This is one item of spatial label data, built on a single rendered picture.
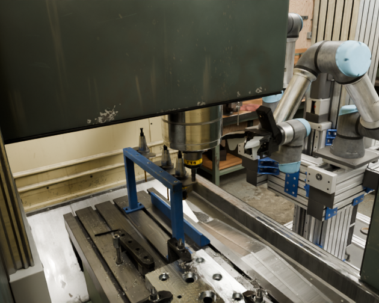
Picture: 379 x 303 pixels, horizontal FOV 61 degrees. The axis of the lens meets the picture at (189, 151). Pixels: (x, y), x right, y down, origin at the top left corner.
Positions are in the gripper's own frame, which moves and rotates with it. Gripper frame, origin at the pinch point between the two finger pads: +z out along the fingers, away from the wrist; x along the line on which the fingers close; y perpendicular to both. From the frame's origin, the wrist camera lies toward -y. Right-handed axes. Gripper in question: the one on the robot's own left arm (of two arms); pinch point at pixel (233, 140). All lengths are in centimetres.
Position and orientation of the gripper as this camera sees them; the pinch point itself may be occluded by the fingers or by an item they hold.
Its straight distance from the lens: 96.7
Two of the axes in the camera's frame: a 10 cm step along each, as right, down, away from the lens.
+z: -7.9, 2.1, -5.7
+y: 0.0, 9.4, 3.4
